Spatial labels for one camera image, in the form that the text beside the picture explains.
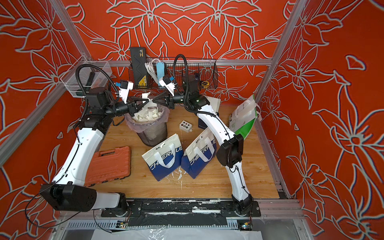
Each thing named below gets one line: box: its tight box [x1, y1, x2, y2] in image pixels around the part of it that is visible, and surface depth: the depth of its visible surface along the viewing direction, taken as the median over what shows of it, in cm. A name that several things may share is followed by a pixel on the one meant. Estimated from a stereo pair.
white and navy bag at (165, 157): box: [141, 133, 184, 182], surface depth 74 cm
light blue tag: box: [156, 62, 165, 83], surface depth 91 cm
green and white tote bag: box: [229, 94, 258, 140], surface depth 89 cm
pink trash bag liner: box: [125, 104, 170, 133], surface depth 79 cm
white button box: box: [179, 120, 193, 133], surface depth 106 cm
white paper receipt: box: [141, 92, 157, 108], surface depth 67 cm
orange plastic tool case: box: [84, 146, 132, 187], surface depth 84 cm
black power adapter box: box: [130, 47, 148, 89], surface depth 88 cm
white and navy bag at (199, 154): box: [181, 128, 217, 179], surface depth 76 cm
